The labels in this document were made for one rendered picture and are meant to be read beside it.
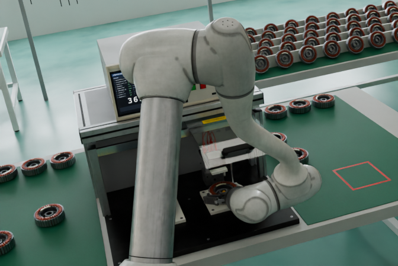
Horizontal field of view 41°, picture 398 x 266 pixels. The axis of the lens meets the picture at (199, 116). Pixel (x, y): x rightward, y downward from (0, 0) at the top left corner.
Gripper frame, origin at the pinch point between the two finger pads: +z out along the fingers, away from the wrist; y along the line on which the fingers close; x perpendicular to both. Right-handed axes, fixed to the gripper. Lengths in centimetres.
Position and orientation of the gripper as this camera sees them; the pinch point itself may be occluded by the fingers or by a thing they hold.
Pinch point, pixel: (223, 192)
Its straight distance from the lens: 196.7
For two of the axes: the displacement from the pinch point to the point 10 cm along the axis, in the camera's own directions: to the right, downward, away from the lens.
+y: 9.6, -2.1, 1.9
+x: -2.1, -9.8, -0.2
